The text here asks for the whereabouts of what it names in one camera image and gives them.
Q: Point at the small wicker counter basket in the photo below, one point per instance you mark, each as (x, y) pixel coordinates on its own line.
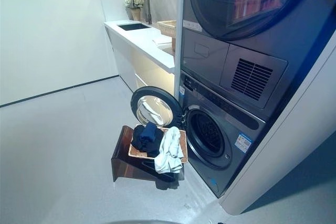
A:
(168, 27)

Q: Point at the grey front-load washing machine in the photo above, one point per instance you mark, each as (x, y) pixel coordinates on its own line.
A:
(244, 161)

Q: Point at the woven wicker laundry basket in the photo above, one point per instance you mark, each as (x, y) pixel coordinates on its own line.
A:
(134, 152)

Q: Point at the white vertical cabinet panel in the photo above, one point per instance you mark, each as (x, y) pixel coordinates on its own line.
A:
(179, 24)

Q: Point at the grey gooseneck faucet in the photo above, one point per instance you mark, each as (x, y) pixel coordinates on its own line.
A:
(149, 11)

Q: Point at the potted white flowers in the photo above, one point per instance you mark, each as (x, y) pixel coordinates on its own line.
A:
(135, 14)

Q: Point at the white curved enclosure panel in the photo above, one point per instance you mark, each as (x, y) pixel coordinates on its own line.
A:
(288, 142)

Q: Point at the white counter cabinet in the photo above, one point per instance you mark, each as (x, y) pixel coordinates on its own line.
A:
(141, 43)

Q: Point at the white garment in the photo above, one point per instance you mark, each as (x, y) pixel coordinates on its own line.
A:
(168, 150)

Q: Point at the round glass washer door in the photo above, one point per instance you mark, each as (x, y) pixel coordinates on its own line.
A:
(152, 108)

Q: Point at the brown glossy curved stand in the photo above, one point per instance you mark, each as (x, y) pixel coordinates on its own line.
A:
(123, 161)

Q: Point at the black garment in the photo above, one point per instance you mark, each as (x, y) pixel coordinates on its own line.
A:
(155, 148)
(136, 137)

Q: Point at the dark round dryer door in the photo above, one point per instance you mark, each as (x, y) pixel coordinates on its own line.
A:
(210, 6)

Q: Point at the dark rectangular sink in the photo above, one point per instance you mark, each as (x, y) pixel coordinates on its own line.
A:
(134, 26)

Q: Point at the grey stacked dryer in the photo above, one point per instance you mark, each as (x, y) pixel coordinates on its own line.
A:
(210, 51)

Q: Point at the blue garment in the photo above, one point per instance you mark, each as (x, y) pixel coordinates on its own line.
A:
(148, 130)

